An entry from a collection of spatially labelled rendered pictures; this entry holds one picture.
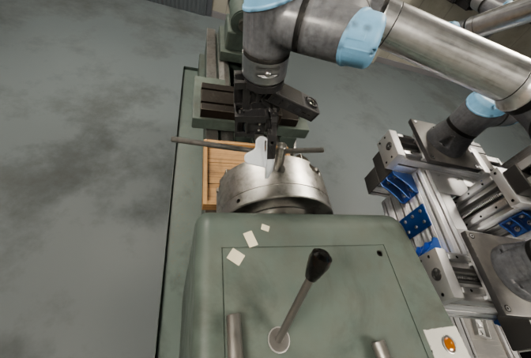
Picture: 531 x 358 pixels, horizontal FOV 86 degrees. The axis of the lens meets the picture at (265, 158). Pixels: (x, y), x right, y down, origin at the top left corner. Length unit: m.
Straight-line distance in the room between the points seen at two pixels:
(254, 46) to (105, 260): 1.64
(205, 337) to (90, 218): 1.61
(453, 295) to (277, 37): 0.78
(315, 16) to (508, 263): 0.82
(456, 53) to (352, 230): 0.38
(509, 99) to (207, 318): 0.59
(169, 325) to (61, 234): 1.03
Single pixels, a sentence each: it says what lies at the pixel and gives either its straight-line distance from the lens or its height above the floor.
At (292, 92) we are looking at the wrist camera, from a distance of 0.53.
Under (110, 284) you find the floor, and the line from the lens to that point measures 1.86.
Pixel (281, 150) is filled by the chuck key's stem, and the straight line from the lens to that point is 0.62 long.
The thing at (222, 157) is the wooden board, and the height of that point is 0.89.
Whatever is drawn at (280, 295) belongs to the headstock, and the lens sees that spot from 0.54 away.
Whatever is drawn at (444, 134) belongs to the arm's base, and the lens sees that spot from 1.22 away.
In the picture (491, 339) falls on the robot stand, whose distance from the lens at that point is 2.37.
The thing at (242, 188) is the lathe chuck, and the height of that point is 1.19.
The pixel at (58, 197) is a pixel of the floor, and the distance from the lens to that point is 2.16.
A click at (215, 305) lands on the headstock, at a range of 0.51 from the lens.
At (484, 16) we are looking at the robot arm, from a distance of 1.24.
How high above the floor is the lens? 1.75
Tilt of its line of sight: 47 degrees down
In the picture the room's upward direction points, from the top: 22 degrees clockwise
